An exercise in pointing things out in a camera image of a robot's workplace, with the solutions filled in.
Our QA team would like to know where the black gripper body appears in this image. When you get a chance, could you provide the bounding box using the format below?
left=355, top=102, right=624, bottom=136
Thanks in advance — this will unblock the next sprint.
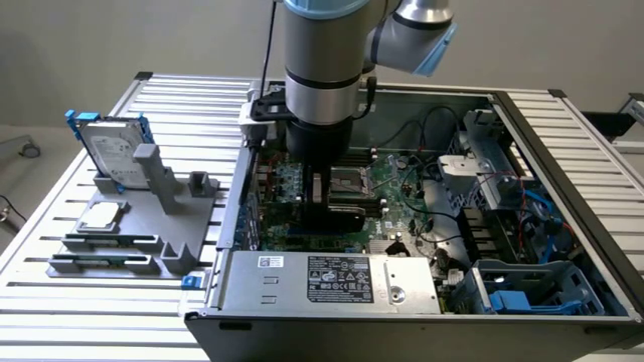
left=285, top=118, right=355, bottom=207

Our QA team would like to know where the metal CPU socket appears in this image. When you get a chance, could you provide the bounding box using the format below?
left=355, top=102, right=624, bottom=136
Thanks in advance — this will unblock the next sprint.
left=329, top=165, right=376, bottom=201

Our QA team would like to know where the green motherboard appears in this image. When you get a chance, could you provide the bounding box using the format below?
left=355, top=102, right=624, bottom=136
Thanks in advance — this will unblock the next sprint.
left=251, top=146, right=440, bottom=258

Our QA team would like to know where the silver chipset heatsink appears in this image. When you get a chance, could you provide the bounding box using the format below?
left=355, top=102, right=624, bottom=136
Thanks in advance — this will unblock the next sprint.
left=368, top=238, right=409, bottom=256

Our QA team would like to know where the grey parts rack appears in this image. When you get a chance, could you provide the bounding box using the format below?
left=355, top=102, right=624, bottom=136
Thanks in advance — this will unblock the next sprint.
left=45, top=143, right=225, bottom=281

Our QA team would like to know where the metal drive cage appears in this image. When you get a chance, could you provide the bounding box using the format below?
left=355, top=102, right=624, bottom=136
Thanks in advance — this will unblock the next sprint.
left=436, top=108, right=543, bottom=210

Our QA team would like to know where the silver power supply unit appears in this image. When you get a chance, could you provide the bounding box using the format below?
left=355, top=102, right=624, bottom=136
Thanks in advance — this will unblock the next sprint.
left=220, top=250, right=444, bottom=316

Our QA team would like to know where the hard disk with blue carrier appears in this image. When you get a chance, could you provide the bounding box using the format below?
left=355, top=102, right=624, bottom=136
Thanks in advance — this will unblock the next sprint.
left=64, top=109, right=155, bottom=194

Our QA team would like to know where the silver CPU chip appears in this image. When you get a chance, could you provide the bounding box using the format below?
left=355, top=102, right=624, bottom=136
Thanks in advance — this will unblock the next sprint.
left=81, top=201, right=123, bottom=229

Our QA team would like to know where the green RAM stick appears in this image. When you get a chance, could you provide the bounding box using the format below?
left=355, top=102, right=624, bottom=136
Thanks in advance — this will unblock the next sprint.
left=64, top=234, right=157, bottom=244
left=51, top=255, right=152, bottom=266

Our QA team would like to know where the black open PC case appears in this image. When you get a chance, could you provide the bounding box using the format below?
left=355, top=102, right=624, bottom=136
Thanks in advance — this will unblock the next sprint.
left=183, top=81, right=644, bottom=362

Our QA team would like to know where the grey caster wheel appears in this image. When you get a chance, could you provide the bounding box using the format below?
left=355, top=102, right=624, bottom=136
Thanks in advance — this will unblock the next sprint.
left=17, top=135, right=43, bottom=158

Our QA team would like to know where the grey disk bay blue tray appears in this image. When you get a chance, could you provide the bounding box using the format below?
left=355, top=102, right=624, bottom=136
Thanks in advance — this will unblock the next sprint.
left=469, top=258, right=613, bottom=316

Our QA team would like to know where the black white wrist camera mount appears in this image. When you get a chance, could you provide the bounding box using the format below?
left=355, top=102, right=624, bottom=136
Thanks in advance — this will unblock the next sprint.
left=237, top=80, right=291, bottom=146

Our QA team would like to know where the short black wrist cable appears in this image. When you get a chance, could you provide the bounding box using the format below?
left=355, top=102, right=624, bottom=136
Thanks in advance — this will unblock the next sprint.
left=359, top=75, right=380, bottom=120

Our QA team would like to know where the black looped wire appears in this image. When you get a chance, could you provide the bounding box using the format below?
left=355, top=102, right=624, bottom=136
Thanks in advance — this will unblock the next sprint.
left=380, top=106, right=460, bottom=152

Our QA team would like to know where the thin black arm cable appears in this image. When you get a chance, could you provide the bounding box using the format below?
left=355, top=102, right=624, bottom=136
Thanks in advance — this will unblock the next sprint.
left=257, top=0, right=280, bottom=92

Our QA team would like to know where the blue wire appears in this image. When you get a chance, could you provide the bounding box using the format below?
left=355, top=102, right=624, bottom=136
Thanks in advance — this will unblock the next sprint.
left=523, top=187, right=576, bottom=243

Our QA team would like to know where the aluminium side table frame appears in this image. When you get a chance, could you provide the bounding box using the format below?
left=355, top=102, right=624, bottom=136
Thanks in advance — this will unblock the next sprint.
left=580, top=91, right=644, bottom=152

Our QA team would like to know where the black floor cable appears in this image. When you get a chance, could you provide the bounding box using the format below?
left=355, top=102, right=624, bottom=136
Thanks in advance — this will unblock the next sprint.
left=0, top=194, right=27, bottom=228

